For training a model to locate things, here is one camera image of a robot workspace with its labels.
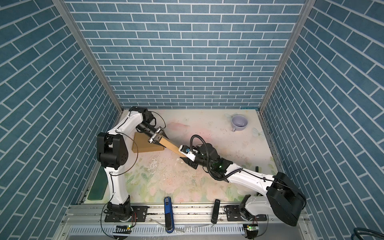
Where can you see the blue black handheld tool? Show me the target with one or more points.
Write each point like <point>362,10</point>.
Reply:
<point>169,219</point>

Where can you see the lavender ceramic cup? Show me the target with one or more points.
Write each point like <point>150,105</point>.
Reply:
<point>239,123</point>

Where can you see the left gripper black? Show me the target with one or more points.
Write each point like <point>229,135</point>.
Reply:
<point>156,135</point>

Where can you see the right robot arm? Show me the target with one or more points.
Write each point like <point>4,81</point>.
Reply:
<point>278,193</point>

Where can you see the aluminium front rail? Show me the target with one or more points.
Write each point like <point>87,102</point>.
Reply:
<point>190,214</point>

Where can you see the dark green flat object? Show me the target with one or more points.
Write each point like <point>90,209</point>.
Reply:
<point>98,188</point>

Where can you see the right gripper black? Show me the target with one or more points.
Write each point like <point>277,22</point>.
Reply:
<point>189,162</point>

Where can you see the cardboard box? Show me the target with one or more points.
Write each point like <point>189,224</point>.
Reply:
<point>142,145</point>

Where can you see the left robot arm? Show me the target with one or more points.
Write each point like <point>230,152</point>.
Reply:
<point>117,159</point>

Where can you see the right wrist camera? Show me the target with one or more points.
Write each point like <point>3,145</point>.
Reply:
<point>188,152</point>

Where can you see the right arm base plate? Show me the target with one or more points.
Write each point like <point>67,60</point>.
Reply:
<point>235,214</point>

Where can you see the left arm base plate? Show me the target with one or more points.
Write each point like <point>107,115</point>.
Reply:
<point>133,214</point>

